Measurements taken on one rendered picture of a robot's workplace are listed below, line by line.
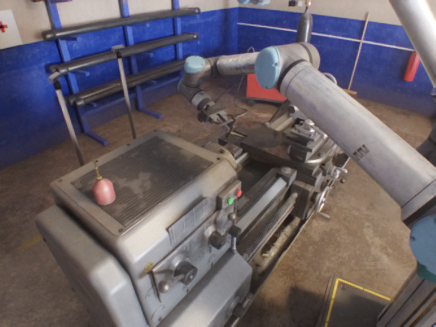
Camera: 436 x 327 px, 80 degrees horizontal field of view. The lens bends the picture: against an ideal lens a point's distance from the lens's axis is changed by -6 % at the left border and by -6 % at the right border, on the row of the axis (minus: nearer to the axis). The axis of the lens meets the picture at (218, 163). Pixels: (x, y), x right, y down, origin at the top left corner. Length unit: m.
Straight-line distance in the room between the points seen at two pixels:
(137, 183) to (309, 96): 0.64
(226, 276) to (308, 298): 1.08
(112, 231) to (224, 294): 0.65
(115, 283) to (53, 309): 1.61
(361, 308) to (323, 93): 1.53
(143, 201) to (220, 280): 0.58
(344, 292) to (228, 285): 0.92
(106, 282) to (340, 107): 0.78
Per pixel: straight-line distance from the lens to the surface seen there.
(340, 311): 1.96
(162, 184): 0.99
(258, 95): 4.79
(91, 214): 0.96
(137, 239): 0.87
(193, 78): 1.32
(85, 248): 0.94
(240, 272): 1.40
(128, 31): 4.47
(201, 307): 1.29
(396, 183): 0.68
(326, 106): 0.73
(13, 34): 3.80
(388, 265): 2.75
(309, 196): 1.91
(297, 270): 2.42
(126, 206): 0.94
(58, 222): 1.05
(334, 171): 1.95
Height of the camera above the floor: 1.97
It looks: 36 degrees down
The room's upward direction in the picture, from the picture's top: straight up
